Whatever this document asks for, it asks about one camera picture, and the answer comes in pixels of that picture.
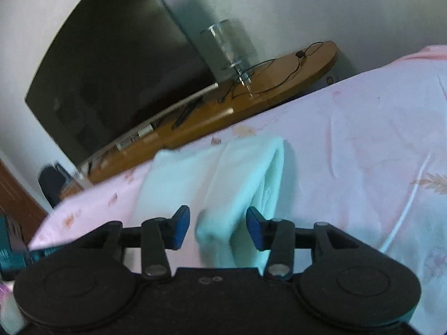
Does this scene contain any white knit sweater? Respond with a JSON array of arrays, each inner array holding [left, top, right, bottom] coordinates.
[[128, 135, 285, 271]]

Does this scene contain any brown wooden door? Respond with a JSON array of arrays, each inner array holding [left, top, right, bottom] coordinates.
[[0, 162, 47, 243]]

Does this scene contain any black chair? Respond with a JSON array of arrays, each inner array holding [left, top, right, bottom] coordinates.
[[38, 162, 72, 208]]

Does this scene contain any silver set-top box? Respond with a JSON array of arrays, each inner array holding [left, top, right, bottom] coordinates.
[[115, 124, 154, 150]]

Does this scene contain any pink floral bed sheet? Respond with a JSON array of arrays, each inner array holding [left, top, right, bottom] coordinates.
[[30, 46, 446, 334]]

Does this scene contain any wooden TV stand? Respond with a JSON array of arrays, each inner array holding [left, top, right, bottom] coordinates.
[[61, 41, 339, 198]]

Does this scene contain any curved black television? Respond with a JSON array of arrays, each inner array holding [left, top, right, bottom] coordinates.
[[26, 0, 217, 166]]

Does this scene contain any black lamp cable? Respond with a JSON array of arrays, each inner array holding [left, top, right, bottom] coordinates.
[[217, 41, 324, 104]]

